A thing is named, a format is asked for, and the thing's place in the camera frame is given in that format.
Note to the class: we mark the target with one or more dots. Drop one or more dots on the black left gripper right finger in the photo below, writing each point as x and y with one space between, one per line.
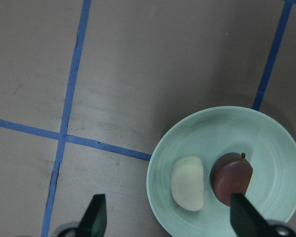
246 220

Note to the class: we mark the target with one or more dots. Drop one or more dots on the brown bun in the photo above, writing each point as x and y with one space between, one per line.
231 173

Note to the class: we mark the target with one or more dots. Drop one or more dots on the light green plate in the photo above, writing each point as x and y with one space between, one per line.
210 155

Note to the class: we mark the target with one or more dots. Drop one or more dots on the white bun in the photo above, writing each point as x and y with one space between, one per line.
187 183

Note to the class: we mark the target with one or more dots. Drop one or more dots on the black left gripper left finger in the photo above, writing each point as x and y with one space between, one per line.
94 221

